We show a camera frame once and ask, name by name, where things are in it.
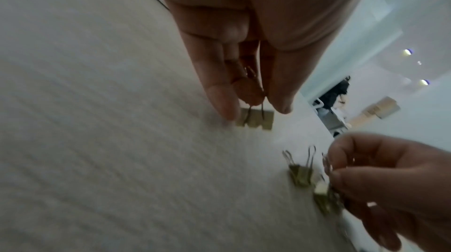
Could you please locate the person's right hand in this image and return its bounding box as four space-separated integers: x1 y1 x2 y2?
323 132 451 252

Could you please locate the person's left hand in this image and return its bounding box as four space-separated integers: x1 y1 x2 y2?
142 0 380 122

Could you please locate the yellow binder clip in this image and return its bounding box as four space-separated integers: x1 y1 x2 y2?
235 102 275 132
312 181 346 215

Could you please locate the group of colourful binder clips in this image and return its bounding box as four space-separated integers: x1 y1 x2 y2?
281 145 318 189

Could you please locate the white office chair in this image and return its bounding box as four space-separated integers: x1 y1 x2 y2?
311 99 350 137

